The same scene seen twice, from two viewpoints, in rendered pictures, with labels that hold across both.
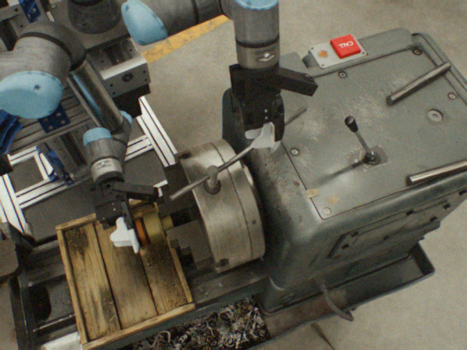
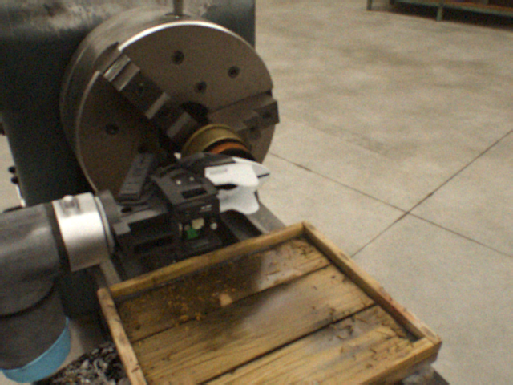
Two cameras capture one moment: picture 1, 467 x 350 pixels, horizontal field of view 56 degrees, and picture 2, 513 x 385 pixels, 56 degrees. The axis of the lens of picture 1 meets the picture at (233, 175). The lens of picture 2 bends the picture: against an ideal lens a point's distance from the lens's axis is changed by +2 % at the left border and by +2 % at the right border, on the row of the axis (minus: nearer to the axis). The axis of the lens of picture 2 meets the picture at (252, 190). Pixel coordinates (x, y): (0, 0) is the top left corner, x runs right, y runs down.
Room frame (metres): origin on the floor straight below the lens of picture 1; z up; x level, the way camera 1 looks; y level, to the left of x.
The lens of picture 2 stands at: (0.39, 0.75, 1.38)
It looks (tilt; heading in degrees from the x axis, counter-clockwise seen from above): 32 degrees down; 265
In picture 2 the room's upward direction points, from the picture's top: straight up
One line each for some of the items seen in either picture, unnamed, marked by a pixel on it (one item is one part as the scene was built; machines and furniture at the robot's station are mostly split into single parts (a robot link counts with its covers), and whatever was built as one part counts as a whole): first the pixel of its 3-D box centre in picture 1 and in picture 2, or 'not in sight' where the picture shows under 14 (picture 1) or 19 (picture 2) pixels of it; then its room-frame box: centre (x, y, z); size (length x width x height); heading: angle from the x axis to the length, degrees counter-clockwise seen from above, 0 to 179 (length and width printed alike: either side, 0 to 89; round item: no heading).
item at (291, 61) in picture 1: (285, 70); not in sight; (0.77, -0.12, 1.24); 0.09 x 0.08 x 0.03; 114
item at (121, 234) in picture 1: (123, 235); (243, 176); (0.36, 0.26, 1.09); 0.09 x 0.06 x 0.03; 23
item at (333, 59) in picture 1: (335, 57); not in sight; (0.83, -0.25, 1.23); 0.13 x 0.08 x 0.05; 114
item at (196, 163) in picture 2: (126, 215); (200, 173); (0.41, 0.26, 1.10); 0.09 x 0.02 x 0.05; 23
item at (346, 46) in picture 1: (345, 47); not in sight; (0.84, -0.27, 1.26); 0.06 x 0.06 x 0.02; 24
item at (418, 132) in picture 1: (347, 155); (102, 66); (0.63, -0.31, 1.06); 0.59 x 0.48 x 0.39; 114
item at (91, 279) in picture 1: (124, 267); (259, 322); (0.34, 0.29, 0.89); 0.36 x 0.30 x 0.04; 24
